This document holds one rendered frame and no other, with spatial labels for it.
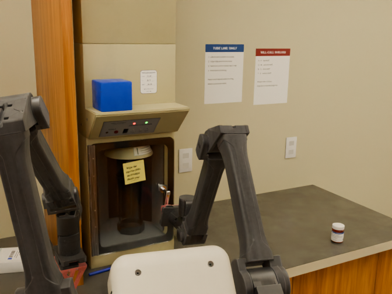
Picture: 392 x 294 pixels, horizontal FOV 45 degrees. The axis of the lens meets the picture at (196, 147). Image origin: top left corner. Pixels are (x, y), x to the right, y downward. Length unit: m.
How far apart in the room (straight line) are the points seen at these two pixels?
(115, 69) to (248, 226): 0.76
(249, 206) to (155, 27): 0.78
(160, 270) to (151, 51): 0.96
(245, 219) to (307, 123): 1.61
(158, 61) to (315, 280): 1.01
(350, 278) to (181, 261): 1.32
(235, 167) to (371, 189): 2.08
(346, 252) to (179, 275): 1.21
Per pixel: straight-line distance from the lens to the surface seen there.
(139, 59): 1.59
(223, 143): 1.11
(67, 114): 1.45
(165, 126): 1.60
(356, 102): 2.83
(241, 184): 1.07
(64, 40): 1.43
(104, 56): 1.55
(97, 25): 1.54
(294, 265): 1.79
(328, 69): 2.64
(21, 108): 0.86
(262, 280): 1.00
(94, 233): 1.67
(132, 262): 0.80
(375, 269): 2.16
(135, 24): 1.58
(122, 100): 1.47
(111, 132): 1.54
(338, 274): 2.00
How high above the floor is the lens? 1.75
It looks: 14 degrees down
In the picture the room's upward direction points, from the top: 1 degrees clockwise
